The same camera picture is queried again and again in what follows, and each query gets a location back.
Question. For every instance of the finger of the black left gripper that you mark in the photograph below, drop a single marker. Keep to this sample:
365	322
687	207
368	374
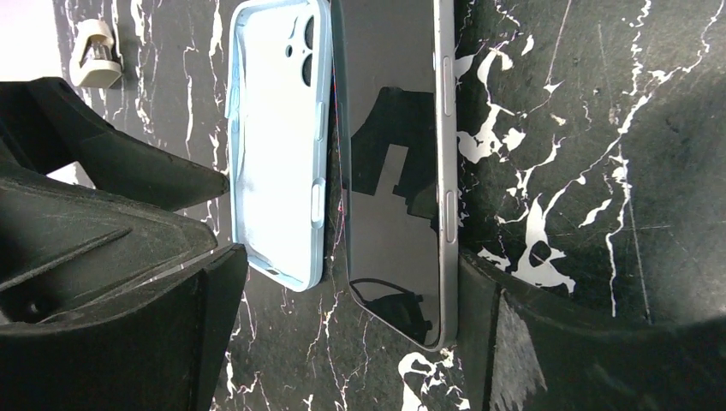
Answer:
63	247
46	126

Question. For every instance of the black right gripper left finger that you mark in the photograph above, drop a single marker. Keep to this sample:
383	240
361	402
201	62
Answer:
159	346

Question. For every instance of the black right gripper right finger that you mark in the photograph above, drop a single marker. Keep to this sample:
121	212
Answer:
523	348

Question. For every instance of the light blue phone case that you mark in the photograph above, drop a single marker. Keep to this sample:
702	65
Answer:
277	107

